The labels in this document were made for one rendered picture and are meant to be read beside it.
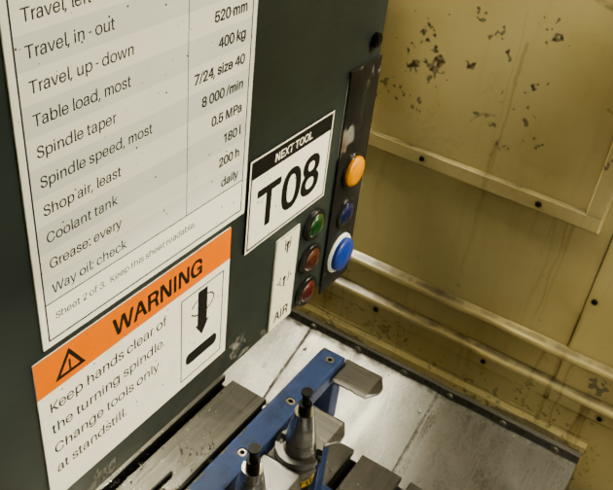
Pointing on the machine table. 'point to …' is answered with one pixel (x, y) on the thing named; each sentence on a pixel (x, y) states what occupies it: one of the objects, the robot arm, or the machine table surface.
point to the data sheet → (124, 139)
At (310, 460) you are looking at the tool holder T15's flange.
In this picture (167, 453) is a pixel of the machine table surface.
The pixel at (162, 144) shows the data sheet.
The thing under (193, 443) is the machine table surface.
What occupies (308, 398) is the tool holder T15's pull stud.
